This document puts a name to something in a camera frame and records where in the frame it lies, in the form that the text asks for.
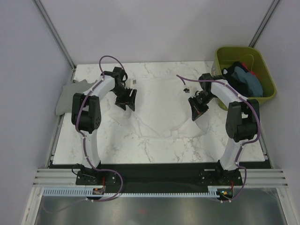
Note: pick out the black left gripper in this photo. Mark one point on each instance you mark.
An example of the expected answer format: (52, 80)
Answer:
(121, 102)

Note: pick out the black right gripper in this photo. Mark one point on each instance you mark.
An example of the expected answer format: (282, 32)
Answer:
(196, 110)

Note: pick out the white t-shirt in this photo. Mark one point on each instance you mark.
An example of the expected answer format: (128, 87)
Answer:
(162, 110)

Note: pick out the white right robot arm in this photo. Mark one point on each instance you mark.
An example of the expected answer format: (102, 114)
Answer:
(242, 121)

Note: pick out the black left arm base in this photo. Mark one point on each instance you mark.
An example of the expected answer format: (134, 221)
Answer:
(89, 177)

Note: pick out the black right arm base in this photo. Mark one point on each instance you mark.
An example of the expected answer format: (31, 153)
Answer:
(218, 176)

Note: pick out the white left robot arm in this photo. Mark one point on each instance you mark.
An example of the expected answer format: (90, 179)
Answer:
(86, 112)

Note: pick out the dark clothes pile in bin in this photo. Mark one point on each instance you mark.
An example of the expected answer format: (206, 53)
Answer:
(242, 80)

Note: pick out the olive green plastic bin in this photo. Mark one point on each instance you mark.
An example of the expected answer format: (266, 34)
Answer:
(253, 60)

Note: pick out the grey folded t-shirt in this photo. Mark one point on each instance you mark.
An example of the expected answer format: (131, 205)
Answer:
(64, 104)

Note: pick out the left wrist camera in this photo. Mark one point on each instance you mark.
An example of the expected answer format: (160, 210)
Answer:
(130, 83)

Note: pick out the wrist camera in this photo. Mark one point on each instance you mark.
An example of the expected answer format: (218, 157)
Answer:
(186, 90)
(130, 83)

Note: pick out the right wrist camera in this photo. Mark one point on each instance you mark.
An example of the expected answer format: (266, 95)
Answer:
(186, 90)

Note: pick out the aluminium front frame rail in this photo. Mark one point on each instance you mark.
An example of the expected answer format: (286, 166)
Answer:
(254, 178)

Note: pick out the white slotted cable duct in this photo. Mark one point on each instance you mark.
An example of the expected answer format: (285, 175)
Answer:
(100, 192)

